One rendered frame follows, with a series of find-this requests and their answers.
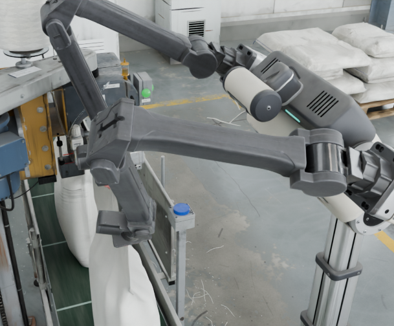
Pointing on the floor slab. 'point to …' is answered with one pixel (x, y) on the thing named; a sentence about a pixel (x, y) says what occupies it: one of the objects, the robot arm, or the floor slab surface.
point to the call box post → (180, 274)
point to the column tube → (6, 276)
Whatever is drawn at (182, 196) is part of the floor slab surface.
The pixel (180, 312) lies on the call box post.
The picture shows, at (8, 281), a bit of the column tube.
